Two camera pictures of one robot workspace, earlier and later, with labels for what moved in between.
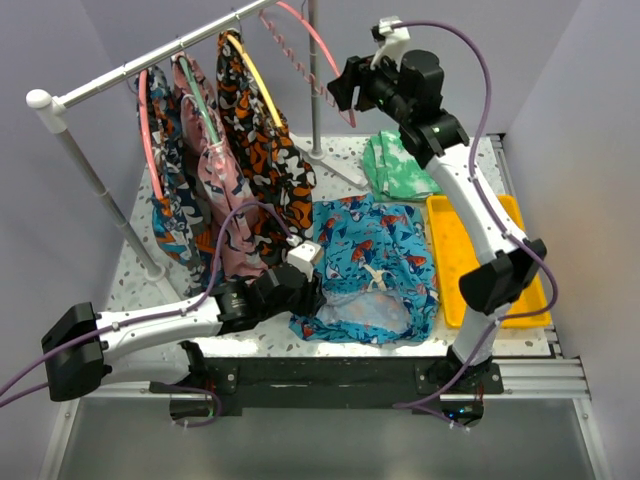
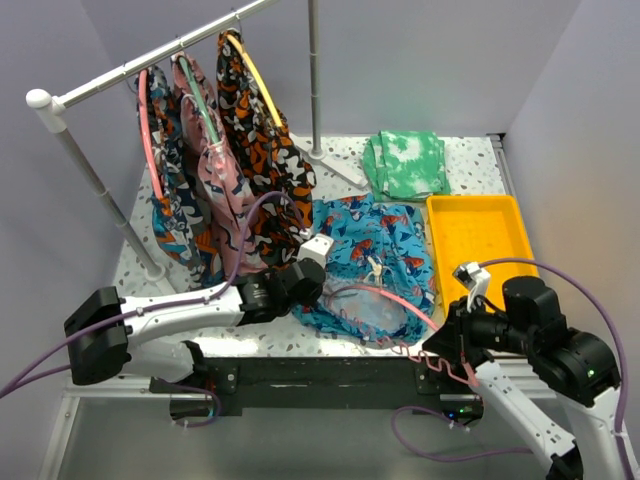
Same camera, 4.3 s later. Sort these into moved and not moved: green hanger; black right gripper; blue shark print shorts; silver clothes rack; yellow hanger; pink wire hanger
Moved: pink wire hanger; black right gripper
Not moved: blue shark print shorts; yellow hanger; green hanger; silver clothes rack
